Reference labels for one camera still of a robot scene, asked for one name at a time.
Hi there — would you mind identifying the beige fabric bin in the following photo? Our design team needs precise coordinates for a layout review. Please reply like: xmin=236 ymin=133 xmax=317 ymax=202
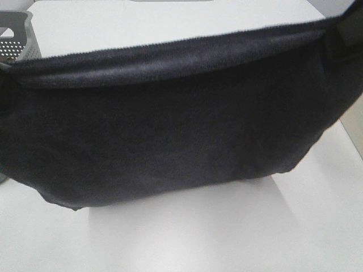
xmin=340 ymin=112 xmax=362 ymax=158

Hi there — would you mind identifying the grey perforated plastic basket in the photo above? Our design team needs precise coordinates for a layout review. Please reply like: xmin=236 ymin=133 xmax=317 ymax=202
xmin=1 ymin=10 xmax=44 ymax=186

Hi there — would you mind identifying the dark navy towel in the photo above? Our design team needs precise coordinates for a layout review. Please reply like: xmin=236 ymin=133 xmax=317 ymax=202
xmin=1 ymin=1 xmax=362 ymax=210

